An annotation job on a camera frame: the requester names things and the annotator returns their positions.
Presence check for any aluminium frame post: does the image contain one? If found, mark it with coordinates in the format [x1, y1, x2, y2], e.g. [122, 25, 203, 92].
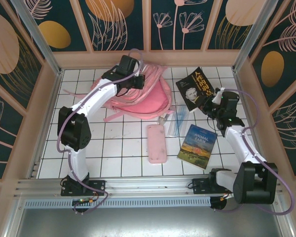
[232, 0, 275, 73]
[11, 0, 63, 76]

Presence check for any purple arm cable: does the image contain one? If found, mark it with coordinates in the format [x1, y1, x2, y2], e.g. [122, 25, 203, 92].
[213, 88, 295, 215]
[56, 48, 110, 216]

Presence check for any Animal Farm book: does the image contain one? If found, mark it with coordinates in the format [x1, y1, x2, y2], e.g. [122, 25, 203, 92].
[177, 124, 218, 170]

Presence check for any pink student backpack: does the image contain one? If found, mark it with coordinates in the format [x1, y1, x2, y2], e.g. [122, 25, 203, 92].
[61, 64, 174, 123]

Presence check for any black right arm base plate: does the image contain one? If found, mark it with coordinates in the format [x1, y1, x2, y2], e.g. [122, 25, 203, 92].
[191, 177, 237, 196]

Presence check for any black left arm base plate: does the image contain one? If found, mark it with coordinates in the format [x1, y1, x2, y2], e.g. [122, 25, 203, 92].
[61, 180, 107, 197]

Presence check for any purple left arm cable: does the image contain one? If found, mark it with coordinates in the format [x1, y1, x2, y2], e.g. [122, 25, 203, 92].
[56, 48, 110, 216]

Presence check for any clear bag with blue pens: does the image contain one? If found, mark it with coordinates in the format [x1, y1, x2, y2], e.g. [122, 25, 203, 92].
[167, 106, 190, 137]

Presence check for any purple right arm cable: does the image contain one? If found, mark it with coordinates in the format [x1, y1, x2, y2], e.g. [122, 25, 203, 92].
[213, 88, 295, 215]

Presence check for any black book with portrait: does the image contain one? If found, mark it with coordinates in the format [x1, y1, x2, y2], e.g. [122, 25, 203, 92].
[175, 66, 216, 113]

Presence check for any grey metal panel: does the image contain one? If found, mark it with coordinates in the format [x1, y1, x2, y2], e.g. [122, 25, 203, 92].
[4, 195, 293, 237]

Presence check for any perforated metal cable tray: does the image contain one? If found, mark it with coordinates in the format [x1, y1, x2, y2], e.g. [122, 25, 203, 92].
[24, 197, 212, 208]

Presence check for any aluminium mounting rail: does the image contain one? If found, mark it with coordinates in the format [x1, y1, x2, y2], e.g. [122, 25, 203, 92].
[13, 174, 282, 198]

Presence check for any pink pencil case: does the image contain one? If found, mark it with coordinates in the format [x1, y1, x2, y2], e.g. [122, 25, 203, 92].
[147, 124, 168, 165]

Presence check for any small green circuit board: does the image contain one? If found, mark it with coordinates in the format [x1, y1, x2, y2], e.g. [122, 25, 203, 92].
[72, 198, 95, 206]

